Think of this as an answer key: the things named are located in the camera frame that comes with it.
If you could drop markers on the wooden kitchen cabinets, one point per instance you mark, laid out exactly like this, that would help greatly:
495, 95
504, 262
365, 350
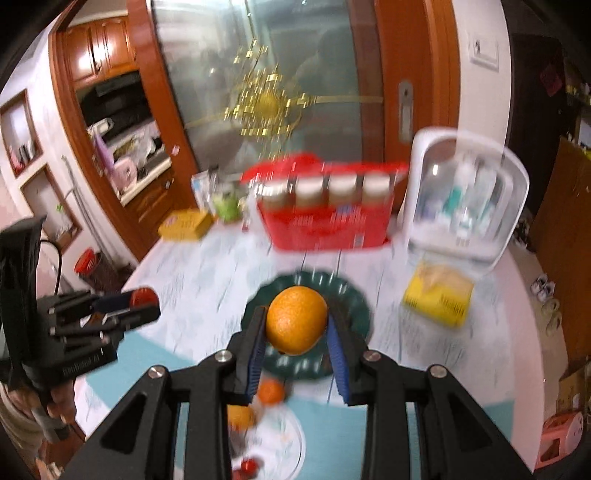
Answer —
101, 46

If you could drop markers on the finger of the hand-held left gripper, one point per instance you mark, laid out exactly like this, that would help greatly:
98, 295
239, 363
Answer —
115, 302
138, 316

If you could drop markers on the small mandarin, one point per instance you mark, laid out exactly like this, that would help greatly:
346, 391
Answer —
270, 391
240, 415

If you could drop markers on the large orange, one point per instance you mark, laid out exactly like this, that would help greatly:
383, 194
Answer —
295, 318

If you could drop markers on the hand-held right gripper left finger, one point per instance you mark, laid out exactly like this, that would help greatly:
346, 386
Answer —
251, 364

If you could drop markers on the glass bottle with green label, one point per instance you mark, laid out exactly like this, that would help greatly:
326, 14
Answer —
226, 205

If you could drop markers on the black range hood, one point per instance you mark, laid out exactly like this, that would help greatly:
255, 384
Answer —
115, 101

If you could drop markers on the white and blue carton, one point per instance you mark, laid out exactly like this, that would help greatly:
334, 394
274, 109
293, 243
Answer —
201, 189

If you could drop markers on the red cherry tomato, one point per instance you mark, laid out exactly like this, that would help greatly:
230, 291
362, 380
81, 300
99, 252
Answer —
143, 297
249, 467

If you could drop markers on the person's left forearm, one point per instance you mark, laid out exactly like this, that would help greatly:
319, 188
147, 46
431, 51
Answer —
18, 420

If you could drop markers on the wooden frame glass door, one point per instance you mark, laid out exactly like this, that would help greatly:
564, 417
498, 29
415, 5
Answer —
207, 92

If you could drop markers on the person's left hand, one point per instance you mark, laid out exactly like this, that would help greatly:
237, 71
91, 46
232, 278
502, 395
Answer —
64, 406

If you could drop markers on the red pack of paper cups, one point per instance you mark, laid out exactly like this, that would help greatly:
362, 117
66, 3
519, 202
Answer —
323, 230

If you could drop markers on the tree print tablecloth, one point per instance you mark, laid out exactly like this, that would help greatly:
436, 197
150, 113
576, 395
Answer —
207, 286

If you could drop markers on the dark green scalloped plate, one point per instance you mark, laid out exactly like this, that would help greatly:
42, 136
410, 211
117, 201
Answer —
355, 304

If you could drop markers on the white wall switch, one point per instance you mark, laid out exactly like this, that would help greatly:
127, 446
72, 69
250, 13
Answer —
484, 51

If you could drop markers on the white floral plate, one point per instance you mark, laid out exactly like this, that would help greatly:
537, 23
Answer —
286, 443

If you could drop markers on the pair of shoes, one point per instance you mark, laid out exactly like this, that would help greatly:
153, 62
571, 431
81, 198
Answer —
542, 285

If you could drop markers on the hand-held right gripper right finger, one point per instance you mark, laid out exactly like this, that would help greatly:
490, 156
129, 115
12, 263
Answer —
339, 369

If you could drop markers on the brown wooden board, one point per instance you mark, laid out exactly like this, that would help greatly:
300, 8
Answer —
563, 254

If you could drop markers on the pink stool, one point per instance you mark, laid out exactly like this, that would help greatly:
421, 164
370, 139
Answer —
561, 438

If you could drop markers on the flat yellow box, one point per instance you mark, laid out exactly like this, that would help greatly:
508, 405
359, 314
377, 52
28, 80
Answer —
184, 225

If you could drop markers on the yellow tissue pack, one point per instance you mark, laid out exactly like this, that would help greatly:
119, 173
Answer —
438, 300

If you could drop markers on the cardboard box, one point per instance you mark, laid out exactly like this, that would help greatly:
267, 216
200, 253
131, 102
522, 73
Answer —
575, 392

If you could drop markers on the white clear-lid storage box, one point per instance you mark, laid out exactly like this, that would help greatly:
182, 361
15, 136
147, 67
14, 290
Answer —
461, 251

